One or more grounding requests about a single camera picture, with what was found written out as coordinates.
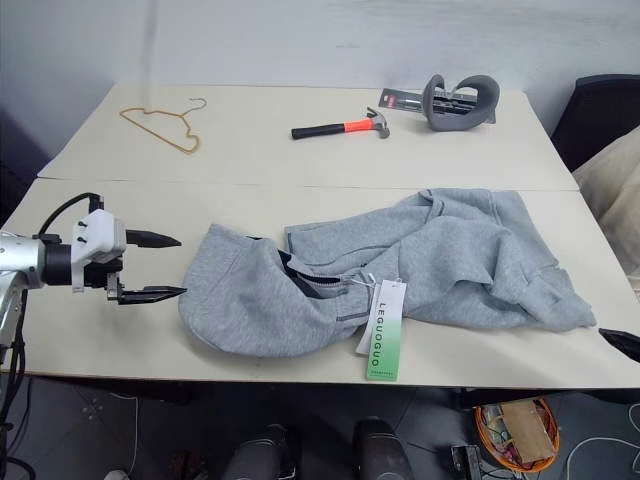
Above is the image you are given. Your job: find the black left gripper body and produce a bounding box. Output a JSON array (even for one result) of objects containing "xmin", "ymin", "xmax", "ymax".
[{"xmin": 82, "ymin": 253, "xmax": 126, "ymax": 305}]

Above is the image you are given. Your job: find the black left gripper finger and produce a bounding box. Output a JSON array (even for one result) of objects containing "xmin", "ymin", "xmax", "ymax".
[
  {"xmin": 124, "ymin": 229, "xmax": 183, "ymax": 250},
  {"xmin": 117, "ymin": 285, "xmax": 189, "ymax": 306}
]

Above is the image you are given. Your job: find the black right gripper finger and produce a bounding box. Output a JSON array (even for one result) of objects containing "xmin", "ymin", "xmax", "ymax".
[{"xmin": 598, "ymin": 327, "xmax": 640, "ymax": 364}]

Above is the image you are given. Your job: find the orange basket of parts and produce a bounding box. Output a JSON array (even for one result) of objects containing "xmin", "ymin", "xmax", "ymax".
[{"xmin": 473, "ymin": 397, "xmax": 561, "ymax": 472}]

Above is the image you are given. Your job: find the beige cushion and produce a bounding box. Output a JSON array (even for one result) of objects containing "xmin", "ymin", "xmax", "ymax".
[{"xmin": 571, "ymin": 125, "xmax": 640, "ymax": 305}]

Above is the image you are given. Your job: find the small black box on floor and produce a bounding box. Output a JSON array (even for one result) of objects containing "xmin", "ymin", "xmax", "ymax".
[{"xmin": 449, "ymin": 443, "xmax": 482, "ymax": 474}]

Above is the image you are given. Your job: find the dark rounded robot leg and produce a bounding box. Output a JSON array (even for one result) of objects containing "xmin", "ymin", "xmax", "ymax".
[
  {"xmin": 352, "ymin": 417, "xmax": 414, "ymax": 480},
  {"xmin": 219, "ymin": 424, "xmax": 301, "ymax": 480}
]

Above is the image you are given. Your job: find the black orange claw hammer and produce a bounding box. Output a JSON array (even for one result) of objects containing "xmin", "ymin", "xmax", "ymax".
[{"xmin": 291, "ymin": 105, "xmax": 392, "ymax": 141}]

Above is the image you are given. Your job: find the black office chair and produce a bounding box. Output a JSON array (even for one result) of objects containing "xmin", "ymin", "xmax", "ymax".
[{"xmin": 550, "ymin": 73, "xmax": 640, "ymax": 172}]

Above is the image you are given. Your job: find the grey zip hoodie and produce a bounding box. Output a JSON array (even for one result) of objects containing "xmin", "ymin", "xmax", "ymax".
[{"xmin": 177, "ymin": 187, "xmax": 598, "ymax": 359}]

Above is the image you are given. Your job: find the white green clothing tag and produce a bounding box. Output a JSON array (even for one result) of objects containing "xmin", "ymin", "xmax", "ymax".
[{"xmin": 355, "ymin": 278, "xmax": 405, "ymax": 382}]

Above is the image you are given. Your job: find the grey headset face pad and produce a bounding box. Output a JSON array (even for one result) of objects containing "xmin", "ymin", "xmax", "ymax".
[{"xmin": 422, "ymin": 73, "xmax": 501, "ymax": 134}]

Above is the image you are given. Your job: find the packaged tool card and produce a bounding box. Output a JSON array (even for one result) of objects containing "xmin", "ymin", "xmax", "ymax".
[{"xmin": 379, "ymin": 87, "xmax": 498, "ymax": 125}]

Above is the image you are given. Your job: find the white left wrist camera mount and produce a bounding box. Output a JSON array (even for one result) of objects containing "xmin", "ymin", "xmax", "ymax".
[{"xmin": 70, "ymin": 209, "xmax": 128, "ymax": 293}]

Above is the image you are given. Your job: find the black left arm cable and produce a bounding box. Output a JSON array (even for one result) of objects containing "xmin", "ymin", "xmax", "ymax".
[{"xmin": 37, "ymin": 192, "xmax": 105, "ymax": 238}]

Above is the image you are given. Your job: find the white floor cable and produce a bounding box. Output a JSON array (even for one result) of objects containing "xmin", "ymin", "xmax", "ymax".
[{"xmin": 558, "ymin": 435, "xmax": 640, "ymax": 480}]

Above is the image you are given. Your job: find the tan wire hanger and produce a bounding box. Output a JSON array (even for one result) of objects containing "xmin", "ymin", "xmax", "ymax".
[{"xmin": 119, "ymin": 97, "xmax": 208, "ymax": 155}]

